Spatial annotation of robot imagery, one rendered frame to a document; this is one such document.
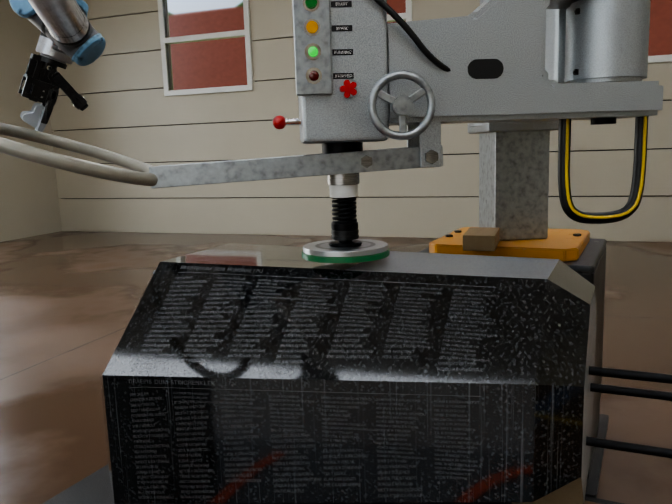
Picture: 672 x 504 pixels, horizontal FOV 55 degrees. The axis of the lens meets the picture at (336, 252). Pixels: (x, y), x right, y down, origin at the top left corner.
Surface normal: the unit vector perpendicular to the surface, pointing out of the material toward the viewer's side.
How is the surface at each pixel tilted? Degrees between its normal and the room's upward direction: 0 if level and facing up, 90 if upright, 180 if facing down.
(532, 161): 90
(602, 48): 90
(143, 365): 45
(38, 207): 90
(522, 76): 90
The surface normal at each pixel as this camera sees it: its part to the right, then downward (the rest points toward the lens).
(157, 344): -0.29, -0.59
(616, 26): -0.16, 0.16
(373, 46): 0.08, 0.16
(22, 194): 0.94, 0.03
